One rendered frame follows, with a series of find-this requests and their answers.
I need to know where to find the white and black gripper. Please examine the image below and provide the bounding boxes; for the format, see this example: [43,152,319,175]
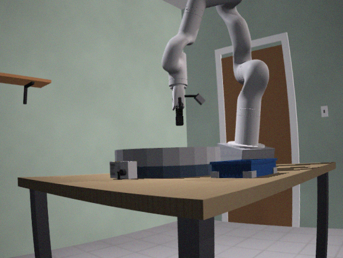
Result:
[170,85,186,126]

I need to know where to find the blue open box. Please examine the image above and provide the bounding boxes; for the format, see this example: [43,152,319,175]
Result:
[210,158,277,178]

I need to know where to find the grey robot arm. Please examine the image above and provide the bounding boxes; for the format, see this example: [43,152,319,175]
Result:
[161,0,269,149]

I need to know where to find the grey round turning table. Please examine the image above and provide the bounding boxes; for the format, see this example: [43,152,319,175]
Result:
[110,147,220,180]

